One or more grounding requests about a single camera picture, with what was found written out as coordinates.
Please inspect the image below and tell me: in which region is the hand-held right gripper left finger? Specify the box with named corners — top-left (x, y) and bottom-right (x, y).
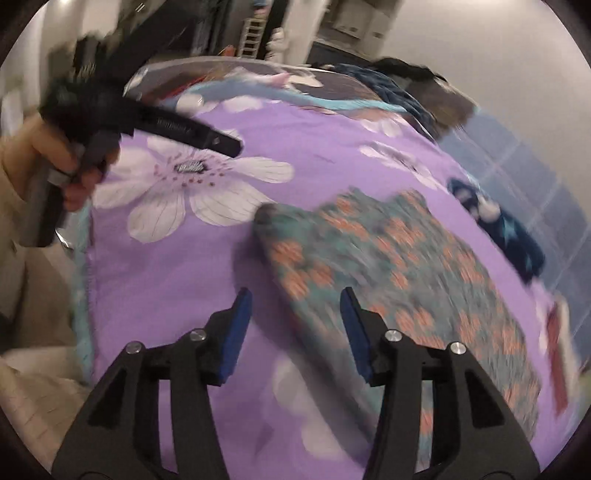
top-left (52, 287), bottom-right (254, 480)

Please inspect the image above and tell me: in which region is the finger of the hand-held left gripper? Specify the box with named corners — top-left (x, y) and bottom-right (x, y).
top-left (131, 99), bottom-right (244, 158)

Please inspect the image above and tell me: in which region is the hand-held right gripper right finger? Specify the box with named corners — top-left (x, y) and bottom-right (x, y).
top-left (340, 286), bottom-right (539, 480)

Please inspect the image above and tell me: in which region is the teal orange floral garment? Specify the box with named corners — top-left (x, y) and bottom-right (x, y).
top-left (254, 187), bottom-right (541, 462)

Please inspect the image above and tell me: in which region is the person's left forearm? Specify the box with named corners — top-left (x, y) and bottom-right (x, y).
top-left (0, 138), bottom-right (35, 287)

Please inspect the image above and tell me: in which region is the person's left hand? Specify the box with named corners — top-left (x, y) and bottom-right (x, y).
top-left (11, 114), bottom-right (116, 214)

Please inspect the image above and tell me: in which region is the grey printed blanket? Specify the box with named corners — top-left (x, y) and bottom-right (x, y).
top-left (124, 59), bottom-right (384, 114)

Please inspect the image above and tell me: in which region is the purple floral blanket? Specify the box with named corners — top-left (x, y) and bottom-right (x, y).
top-left (74, 65), bottom-right (583, 480)

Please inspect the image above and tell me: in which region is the white wooden rack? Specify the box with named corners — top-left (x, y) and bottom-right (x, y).
top-left (239, 16), bottom-right (265, 59)

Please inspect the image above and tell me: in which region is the dark blue star garment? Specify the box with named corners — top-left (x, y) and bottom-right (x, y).
top-left (447, 179), bottom-right (546, 283)

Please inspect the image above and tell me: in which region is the red cloth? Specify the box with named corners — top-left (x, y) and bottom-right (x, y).
top-left (546, 305), bottom-right (572, 412)

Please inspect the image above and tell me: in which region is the white cabinet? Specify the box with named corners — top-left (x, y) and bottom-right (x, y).
top-left (318, 0), bottom-right (395, 43)

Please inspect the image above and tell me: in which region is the blue checked sheet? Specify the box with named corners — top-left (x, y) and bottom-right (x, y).
top-left (436, 111), bottom-right (591, 296)

